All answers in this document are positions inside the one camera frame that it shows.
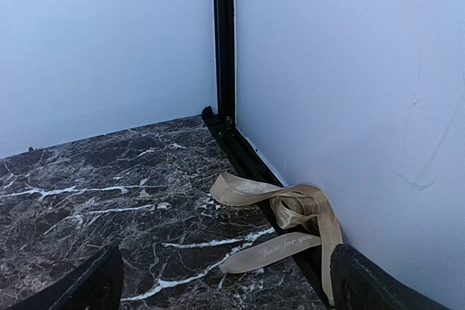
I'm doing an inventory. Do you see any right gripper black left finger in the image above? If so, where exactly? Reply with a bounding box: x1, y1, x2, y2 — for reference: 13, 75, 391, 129
9, 243, 124, 310

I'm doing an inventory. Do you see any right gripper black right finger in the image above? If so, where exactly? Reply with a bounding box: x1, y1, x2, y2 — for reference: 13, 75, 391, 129
331, 244, 446, 310

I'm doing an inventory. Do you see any beige satin ribbon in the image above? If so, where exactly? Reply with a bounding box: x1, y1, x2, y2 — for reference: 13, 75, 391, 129
210, 173, 343, 306

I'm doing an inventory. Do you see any black right corner post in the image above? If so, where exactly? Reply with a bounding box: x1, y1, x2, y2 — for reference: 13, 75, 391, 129
202, 0, 332, 306

